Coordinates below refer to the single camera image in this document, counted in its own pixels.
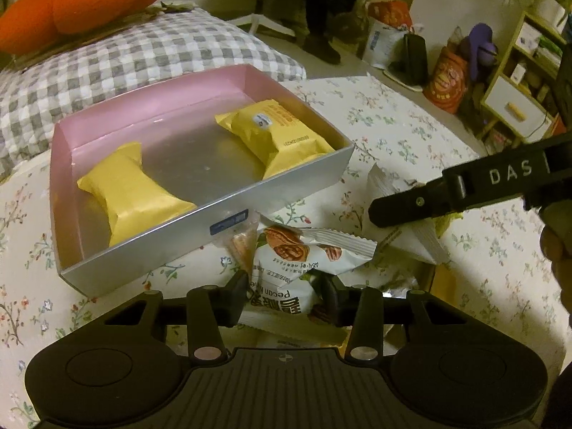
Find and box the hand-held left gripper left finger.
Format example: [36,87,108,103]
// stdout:
[92,272,249,364]

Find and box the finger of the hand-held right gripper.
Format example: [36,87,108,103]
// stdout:
[369,173,468,230]

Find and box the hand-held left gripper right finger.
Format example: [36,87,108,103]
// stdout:
[313,272,477,363]

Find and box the white and green snack packet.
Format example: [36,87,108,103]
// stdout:
[366,161,461,265]

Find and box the clear cracker packet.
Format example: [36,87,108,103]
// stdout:
[221,228,261,274]

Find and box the white pecan snack packet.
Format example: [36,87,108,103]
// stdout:
[239,226,379,332]

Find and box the gold foil snack packet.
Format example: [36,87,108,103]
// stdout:
[382,263,437,300]

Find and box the pink and silver cardboard box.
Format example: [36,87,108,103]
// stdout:
[48,63,356,298]

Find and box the yellow snack packet with print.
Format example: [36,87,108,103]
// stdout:
[214,99,336,181]

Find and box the plain yellow snack packet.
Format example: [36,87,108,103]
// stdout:
[77,141,198,248]

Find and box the person's right hand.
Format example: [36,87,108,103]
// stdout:
[538,197,572,314]

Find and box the yellow and white shelf unit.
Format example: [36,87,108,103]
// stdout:
[476,11,572,146]

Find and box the floral printed blanket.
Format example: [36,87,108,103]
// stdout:
[0,74,572,429]

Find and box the orange printed bag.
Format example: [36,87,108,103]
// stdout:
[422,45,473,115]

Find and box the white and orange bag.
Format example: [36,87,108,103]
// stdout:
[361,0,414,70]

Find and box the white office chair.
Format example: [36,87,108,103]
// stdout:
[216,0,310,39]

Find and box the grey checked pillow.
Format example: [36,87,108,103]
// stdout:
[0,6,307,184]

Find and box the large orange plush pillow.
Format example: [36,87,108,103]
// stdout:
[0,0,173,57]

